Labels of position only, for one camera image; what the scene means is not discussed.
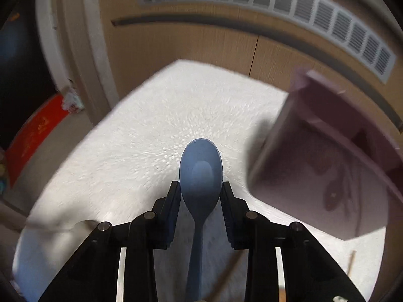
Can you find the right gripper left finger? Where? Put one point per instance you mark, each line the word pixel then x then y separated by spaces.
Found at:
pixel 156 228

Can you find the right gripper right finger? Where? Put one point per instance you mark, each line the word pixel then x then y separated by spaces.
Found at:
pixel 244 227

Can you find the blue plastic spoon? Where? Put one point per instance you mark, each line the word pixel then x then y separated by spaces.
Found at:
pixel 200 177

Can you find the maroon utensil holder box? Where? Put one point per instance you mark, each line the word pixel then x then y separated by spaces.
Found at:
pixel 326 163

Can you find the red paper banner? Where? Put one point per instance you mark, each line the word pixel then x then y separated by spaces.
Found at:
pixel 32 135

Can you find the long grey vent grille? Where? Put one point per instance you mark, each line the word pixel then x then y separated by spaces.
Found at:
pixel 325 18

